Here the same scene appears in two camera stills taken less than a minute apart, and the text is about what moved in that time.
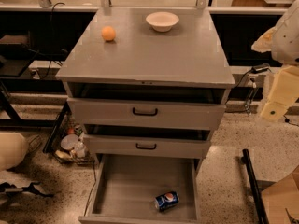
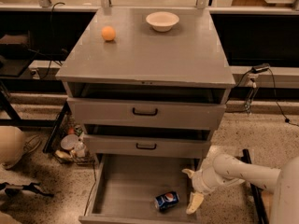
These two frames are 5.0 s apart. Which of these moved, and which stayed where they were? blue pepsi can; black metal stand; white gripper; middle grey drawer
Moved: white gripper
Stayed: blue pepsi can; black metal stand; middle grey drawer
